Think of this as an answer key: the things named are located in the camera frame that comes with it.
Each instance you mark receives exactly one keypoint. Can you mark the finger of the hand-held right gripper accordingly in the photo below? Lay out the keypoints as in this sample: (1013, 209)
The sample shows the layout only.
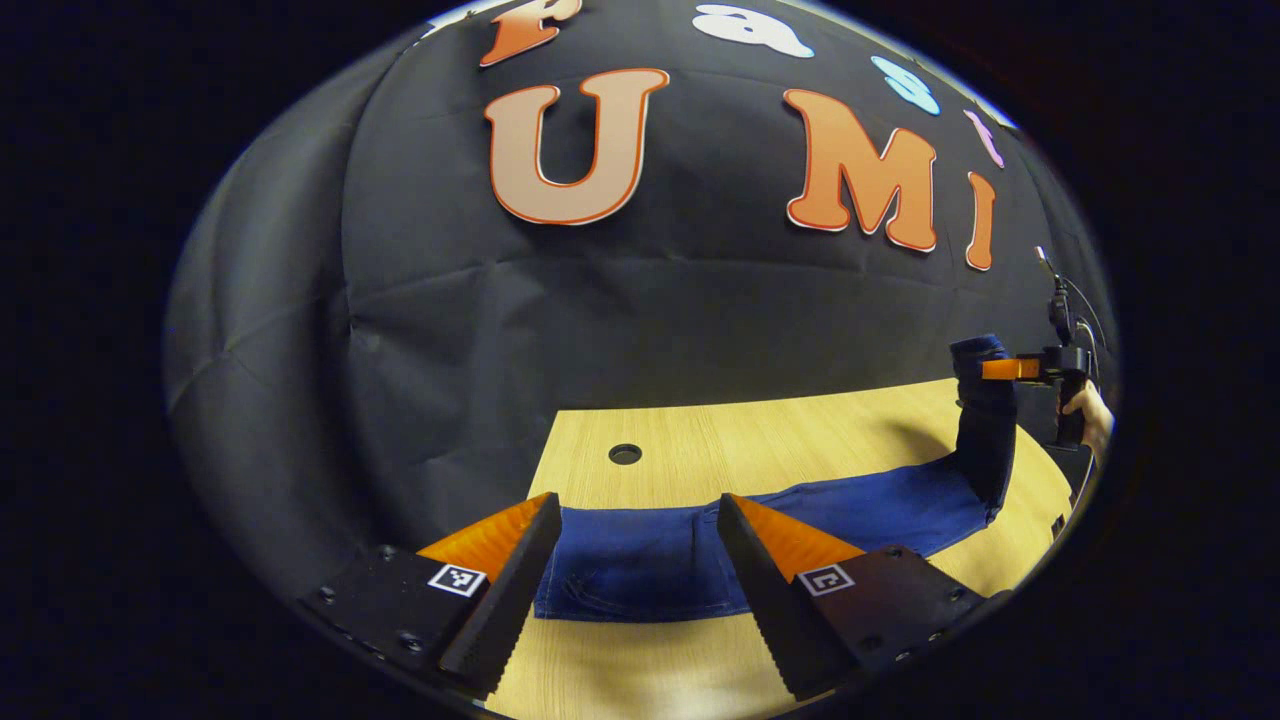
(1010, 369)

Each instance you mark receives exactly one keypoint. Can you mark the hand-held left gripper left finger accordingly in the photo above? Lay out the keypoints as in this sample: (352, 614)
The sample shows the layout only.
(510, 600)

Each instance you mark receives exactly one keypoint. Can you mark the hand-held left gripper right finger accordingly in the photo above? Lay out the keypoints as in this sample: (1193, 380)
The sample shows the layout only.
(765, 600)

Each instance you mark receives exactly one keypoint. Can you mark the blue jeans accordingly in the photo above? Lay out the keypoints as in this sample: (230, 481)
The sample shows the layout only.
(640, 560)

